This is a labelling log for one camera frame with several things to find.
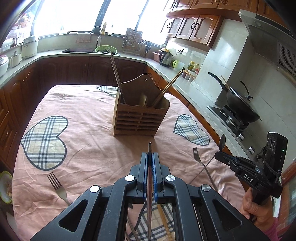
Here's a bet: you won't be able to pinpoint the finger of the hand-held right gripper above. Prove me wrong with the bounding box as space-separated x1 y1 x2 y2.
215 155 240 174
220 151 251 164

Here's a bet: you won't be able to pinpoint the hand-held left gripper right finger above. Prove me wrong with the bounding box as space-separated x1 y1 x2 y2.
151 152 271 241

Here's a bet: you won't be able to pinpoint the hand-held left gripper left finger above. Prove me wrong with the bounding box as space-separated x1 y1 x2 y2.
30 152 148 241

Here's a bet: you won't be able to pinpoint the metal chopstick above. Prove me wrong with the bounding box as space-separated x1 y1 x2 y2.
110 52 126 104
147 142 153 240

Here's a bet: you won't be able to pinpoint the long metal spoon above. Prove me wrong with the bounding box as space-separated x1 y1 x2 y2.
188 134 226 185

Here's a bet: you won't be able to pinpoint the wooden utensil holder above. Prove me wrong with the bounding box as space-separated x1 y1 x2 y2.
112 74 170 137

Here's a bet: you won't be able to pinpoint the wooden chopstick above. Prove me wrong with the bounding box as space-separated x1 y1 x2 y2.
151 71 184 108
127 204 139 241
157 204 173 241
153 69 183 107

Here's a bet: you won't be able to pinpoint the person's right hand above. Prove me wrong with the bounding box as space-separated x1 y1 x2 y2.
242 188 277 229

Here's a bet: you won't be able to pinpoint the gas stove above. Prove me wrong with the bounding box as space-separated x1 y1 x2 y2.
207 104 256 154

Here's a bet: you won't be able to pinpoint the black wok with lid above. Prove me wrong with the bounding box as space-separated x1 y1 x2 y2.
208 72 262 123

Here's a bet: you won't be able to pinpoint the pink heart-print tablecloth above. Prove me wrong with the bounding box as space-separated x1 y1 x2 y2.
11 85 247 241

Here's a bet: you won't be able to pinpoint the wooden cooking chopsticks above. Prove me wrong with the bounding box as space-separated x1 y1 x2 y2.
221 76 241 95

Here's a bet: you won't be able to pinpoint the grey stone countertop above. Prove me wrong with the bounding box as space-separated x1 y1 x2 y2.
0 50 252 163

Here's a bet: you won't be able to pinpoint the wide silver fork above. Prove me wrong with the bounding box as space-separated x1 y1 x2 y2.
47 173 71 205

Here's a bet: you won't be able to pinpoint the spice jar set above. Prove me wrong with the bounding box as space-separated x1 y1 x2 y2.
181 70 197 82

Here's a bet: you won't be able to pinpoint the condiment bottles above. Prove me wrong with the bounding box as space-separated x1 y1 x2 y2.
187 61 200 74

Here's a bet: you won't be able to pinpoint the steel range hood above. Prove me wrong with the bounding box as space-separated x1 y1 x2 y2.
239 9 296 78

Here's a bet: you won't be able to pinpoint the steel electric kettle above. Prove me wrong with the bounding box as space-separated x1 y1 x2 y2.
159 50 174 67

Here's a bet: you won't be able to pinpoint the wooden base cabinets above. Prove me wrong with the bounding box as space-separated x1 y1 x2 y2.
0 56 192 167

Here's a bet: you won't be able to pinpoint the green colander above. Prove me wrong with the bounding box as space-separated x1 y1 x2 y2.
95 45 117 54

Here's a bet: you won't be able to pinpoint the dish drying rack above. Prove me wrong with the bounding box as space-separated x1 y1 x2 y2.
122 28 143 56

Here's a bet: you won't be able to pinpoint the yellow-green bowl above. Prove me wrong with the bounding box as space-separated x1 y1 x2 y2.
0 171 14 204

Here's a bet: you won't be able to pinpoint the kitchen sink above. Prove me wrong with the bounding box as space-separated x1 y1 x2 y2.
59 47 97 54

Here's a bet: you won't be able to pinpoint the curved kitchen faucet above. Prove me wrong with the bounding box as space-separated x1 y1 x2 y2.
91 26 102 48

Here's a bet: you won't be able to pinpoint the large kitchen window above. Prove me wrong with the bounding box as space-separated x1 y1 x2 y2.
30 0 176 39

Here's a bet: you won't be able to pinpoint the pink and white rice cooker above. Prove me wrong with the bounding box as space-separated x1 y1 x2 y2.
0 54 9 78

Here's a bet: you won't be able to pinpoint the slim dark-handled fork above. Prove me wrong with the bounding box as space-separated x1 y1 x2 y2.
193 147 219 192

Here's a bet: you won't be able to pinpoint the wooden wall cabinets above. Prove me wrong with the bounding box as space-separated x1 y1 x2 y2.
162 0 287 48

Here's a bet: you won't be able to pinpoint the tropical fruit wall poster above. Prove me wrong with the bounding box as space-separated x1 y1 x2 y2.
7 11 35 40

